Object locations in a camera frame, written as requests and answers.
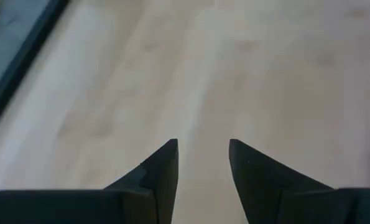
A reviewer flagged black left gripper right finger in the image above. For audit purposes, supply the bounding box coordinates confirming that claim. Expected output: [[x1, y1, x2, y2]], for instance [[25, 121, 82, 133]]
[[229, 139, 370, 224]]

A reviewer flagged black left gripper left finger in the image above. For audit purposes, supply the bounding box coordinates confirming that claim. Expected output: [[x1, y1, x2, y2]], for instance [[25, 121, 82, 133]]
[[0, 138, 180, 224]]

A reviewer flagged black table frame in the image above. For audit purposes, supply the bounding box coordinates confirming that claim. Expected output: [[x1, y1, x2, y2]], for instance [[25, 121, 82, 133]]
[[0, 0, 71, 139]]

